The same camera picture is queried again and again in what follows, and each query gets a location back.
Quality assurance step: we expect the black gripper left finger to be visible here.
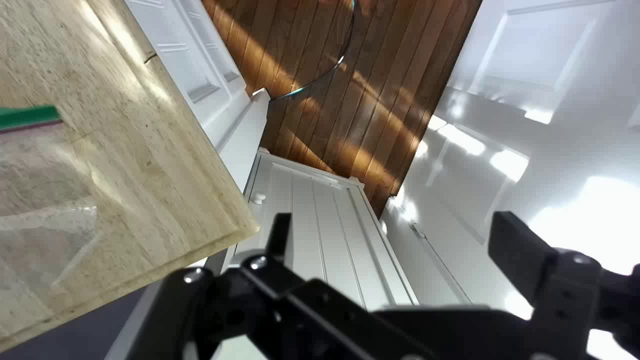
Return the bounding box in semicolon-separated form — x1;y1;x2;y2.
265;211;296;269

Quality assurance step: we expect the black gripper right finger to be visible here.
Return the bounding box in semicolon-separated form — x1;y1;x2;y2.
487;211;559;320

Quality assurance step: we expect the clear ziploc bag green strip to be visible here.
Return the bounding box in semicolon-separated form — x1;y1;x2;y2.
0;105;104;291

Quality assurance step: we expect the white open shelf cabinet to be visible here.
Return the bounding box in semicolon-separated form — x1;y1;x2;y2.
229;147;420;312

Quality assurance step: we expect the thin grey floor cable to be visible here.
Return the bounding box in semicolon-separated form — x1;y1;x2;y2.
268;0;361;105

